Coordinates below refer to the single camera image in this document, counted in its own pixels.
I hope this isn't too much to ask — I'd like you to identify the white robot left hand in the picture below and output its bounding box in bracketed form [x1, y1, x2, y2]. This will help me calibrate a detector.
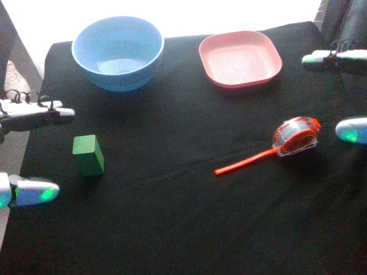
[0, 90, 76, 209]

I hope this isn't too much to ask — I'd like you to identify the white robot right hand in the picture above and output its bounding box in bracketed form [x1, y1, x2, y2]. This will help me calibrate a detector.
[302, 41, 367, 144]

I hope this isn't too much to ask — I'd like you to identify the green block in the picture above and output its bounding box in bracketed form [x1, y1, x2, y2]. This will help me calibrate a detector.
[72, 134, 105, 178]

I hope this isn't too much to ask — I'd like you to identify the red marker pen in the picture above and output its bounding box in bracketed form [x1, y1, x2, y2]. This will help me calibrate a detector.
[214, 116, 322, 176]

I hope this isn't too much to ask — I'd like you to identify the pink square plate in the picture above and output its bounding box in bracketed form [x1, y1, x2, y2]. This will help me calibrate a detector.
[198, 30, 283, 89]

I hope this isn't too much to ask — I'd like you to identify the light blue bowl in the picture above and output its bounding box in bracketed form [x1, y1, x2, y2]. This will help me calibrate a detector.
[71, 16, 165, 93]

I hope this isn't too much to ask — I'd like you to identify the dark curtain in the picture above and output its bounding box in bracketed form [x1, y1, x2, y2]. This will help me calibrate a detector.
[314, 0, 367, 51]

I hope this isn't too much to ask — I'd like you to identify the black table cloth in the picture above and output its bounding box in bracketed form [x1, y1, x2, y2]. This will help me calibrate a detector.
[0, 21, 367, 275]

